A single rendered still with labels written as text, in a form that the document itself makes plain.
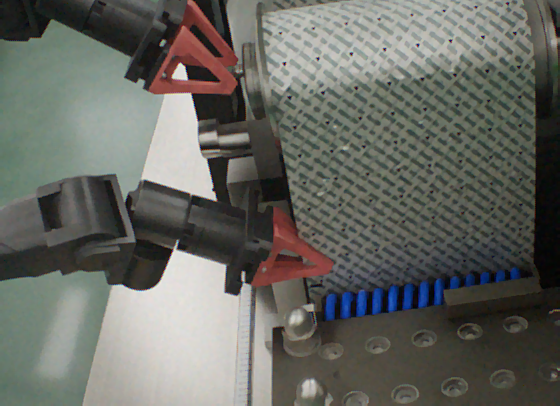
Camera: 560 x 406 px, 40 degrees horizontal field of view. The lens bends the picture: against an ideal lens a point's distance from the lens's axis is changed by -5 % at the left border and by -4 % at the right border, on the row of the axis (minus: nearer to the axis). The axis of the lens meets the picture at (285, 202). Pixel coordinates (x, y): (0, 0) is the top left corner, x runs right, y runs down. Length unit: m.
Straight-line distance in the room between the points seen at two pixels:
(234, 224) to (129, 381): 0.31
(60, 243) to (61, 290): 2.07
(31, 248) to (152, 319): 0.37
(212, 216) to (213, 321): 0.30
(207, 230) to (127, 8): 0.22
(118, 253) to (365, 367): 0.25
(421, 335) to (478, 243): 0.11
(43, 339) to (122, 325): 1.55
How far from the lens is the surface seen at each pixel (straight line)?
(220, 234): 0.75
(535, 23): 0.73
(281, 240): 0.75
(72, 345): 2.53
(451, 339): 0.76
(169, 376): 0.97
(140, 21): 0.75
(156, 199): 0.75
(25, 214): 0.74
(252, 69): 0.73
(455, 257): 0.81
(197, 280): 1.10
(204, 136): 0.81
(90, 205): 0.73
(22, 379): 2.49
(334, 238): 0.78
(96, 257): 0.72
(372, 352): 0.76
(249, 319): 1.02
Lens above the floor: 1.55
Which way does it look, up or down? 32 degrees down
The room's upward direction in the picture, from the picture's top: 11 degrees counter-clockwise
